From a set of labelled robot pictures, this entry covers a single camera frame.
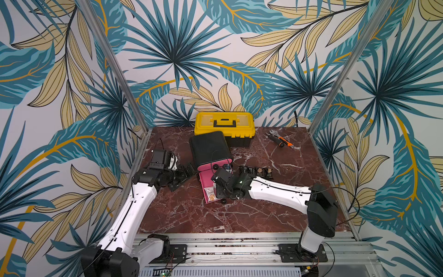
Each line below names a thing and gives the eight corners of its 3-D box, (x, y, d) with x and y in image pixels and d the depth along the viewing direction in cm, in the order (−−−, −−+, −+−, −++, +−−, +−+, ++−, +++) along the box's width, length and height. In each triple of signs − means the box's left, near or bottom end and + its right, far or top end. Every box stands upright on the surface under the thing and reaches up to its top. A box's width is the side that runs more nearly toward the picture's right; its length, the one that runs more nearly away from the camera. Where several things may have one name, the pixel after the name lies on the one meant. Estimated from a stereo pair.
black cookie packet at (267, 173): (263, 179, 99) (264, 176, 97) (262, 169, 103) (263, 167, 101) (272, 179, 99) (273, 177, 97) (270, 169, 103) (272, 167, 101)
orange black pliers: (287, 152, 111) (288, 150, 109) (265, 134, 120) (265, 132, 118) (293, 147, 114) (294, 145, 112) (271, 130, 123) (272, 128, 121)
